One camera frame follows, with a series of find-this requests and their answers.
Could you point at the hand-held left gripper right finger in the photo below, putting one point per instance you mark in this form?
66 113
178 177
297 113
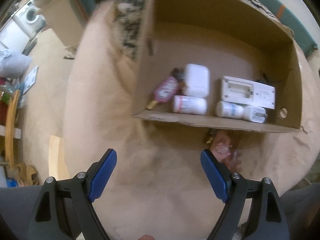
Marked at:
215 177

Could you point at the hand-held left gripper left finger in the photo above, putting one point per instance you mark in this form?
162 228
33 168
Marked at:
102 177

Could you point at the white rectangular box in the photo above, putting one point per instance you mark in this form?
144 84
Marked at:
246 91

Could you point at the white earbuds case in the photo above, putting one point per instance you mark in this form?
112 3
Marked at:
197 80

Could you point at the pink bottle with gold cap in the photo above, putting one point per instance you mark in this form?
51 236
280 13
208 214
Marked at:
165 90

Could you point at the brown cardboard box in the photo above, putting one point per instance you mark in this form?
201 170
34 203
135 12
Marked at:
200 42

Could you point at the pink floral packet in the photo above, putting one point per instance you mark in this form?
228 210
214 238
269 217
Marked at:
221 146

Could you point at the beige flat board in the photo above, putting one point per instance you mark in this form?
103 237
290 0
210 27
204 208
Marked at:
58 157

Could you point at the beige round ottoman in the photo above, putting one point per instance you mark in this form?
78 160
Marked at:
105 120

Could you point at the brown paper bag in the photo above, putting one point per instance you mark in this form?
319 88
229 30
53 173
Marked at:
27 173

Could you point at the white bottle with pink cap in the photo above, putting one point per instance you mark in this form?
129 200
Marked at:
190 105

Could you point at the person's grey trouser left leg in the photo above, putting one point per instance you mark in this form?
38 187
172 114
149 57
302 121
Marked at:
17 210

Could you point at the person's grey trouser leg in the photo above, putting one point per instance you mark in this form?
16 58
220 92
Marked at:
17 210
302 210

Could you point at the person's grey trouser right leg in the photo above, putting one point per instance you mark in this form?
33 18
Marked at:
302 210

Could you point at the dark brown small item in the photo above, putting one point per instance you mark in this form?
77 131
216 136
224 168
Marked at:
178 75

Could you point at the light printed floor sheet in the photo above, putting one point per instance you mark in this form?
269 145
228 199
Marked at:
31 78

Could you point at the white plastic bag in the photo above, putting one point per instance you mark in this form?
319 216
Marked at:
13 63

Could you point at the black and beige patterned blanket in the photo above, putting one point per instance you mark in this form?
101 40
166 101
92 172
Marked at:
130 22

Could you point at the light wooden cabinet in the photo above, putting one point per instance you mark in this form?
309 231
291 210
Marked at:
63 20

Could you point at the green cushion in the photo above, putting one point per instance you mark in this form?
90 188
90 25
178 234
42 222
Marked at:
290 20

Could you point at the white washing machine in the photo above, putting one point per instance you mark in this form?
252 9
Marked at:
30 15

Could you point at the curved wooden chair frame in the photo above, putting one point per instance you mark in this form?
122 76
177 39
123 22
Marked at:
11 127

